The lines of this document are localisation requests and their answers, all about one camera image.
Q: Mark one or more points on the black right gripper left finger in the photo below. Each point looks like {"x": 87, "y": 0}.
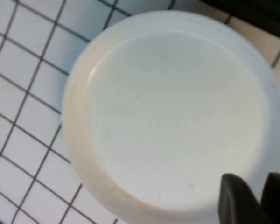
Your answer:
{"x": 238, "y": 205}

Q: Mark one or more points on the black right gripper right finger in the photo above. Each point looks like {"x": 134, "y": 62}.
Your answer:
{"x": 278, "y": 200}

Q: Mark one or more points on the white plate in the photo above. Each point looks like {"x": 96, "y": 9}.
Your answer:
{"x": 172, "y": 112}

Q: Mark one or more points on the white black-grid tablecloth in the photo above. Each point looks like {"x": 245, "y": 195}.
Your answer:
{"x": 25, "y": 58}

